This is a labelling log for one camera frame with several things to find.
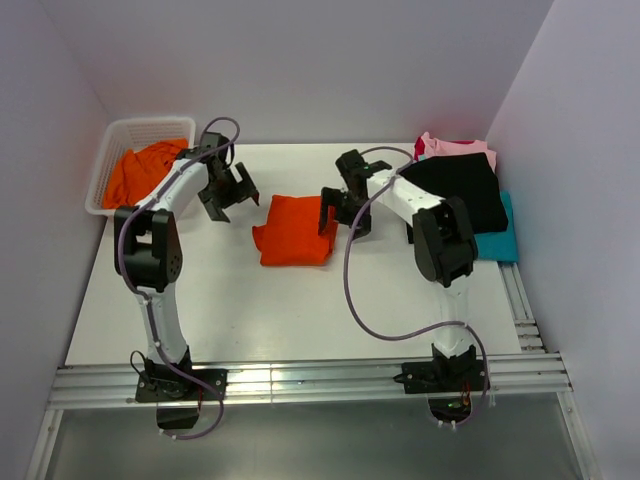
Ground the aluminium table frame rail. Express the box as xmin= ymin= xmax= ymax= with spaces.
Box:
xmin=26 ymin=265 xmax=601 ymax=479

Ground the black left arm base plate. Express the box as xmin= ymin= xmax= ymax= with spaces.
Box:
xmin=135 ymin=369 xmax=228 ymax=403

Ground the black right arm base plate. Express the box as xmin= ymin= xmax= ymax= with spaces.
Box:
xmin=393 ymin=361 xmax=487 ymax=394

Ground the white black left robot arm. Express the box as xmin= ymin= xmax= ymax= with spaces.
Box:
xmin=114 ymin=132 xmax=259 ymax=400

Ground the orange t-shirt in basket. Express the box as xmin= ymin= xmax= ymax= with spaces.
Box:
xmin=102 ymin=138 xmax=188 ymax=210

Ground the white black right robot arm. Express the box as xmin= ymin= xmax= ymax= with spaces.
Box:
xmin=318 ymin=149 xmax=490 ymax=393

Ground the black folded t-shirt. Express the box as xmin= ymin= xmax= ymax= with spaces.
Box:
xmin=400 ymin=153 xmax=509 ymax=234

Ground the teal folded t-shirt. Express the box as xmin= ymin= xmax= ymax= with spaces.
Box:
xmin=475 ymin=191 xmax=519 ymax=263

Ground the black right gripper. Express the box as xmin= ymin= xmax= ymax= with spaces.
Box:
xmin=319 ymin=186 xmax=373 ymax=241

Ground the white plastic laundry basket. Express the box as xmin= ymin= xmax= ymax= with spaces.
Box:
xmin=85 ymin=116 xmax=196 ymax=216

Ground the orange t-shirt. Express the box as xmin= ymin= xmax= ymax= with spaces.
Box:
xmin=102 ymin=138 xmax=188 ymax=210
xmin=252 ymin=195 xmax=338 ymax=267

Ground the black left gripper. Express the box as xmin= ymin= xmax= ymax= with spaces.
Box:
xmin=199 ymin=163 xmax=259 ymax=223

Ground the pink folded t-shirt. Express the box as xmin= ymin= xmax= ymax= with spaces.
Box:
xmin=414 ymin=132 xmax=497 ymax=171

